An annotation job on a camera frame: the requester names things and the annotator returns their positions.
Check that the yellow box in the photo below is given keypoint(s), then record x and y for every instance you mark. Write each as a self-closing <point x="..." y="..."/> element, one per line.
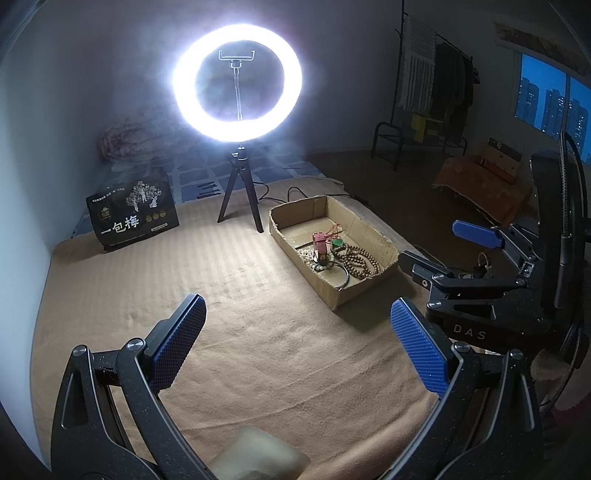
<point x="422" y="127"/>

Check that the black metal rack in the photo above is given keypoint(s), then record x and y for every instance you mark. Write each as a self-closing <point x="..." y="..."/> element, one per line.
<point x="383" y="127"/>

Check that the black tripod stand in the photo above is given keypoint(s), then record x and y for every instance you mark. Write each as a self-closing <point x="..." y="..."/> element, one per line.
<point x="231" y="194"/>

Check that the black clothes rack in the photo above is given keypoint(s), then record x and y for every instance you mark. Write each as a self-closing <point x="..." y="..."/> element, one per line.
<point x="405" y="18"/>

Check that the dark bangle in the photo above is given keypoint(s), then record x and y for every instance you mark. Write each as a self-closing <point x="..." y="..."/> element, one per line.
<point x="347" y="277"/>

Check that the white hanging towel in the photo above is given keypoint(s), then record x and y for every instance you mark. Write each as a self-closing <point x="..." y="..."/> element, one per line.
<point x="418" y="60"/>

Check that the orange cloth-covered furniture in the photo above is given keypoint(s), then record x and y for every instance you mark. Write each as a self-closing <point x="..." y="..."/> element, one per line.
<point x="475" y="189"/>

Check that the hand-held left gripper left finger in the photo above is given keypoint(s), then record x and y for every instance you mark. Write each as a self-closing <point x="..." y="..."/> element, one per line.
<point x="180" y="341"/>

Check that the black printed bag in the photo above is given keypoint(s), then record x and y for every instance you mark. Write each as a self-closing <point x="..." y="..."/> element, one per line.
<point x="134" y="221"/>

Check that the brown box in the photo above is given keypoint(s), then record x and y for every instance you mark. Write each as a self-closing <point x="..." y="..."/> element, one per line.
<point x="501" y="164"/>

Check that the dark hanging clothes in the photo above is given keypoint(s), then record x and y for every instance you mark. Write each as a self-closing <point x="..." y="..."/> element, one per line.
<point x="452" y="83"/>

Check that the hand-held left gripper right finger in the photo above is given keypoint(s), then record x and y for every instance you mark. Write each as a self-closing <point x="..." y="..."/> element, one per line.
<point x="420" y="346"/>

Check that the window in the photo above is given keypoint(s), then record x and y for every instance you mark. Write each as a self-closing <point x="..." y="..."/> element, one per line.
<point x="540" y="97"/>

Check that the small reddish charm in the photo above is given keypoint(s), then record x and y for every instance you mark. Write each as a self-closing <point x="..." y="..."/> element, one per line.
<point x="319" y="242"/>

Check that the cardboard box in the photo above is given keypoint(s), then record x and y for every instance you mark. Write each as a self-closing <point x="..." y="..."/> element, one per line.
<point x="323" y="286"/>

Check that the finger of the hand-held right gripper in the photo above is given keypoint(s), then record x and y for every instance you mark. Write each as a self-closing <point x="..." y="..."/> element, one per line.
<point x="475" y="233"/>
<point x="420" y="265"/>

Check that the beige soft object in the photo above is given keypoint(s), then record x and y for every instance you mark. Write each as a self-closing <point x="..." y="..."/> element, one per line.
<point x="258" y="454"/>

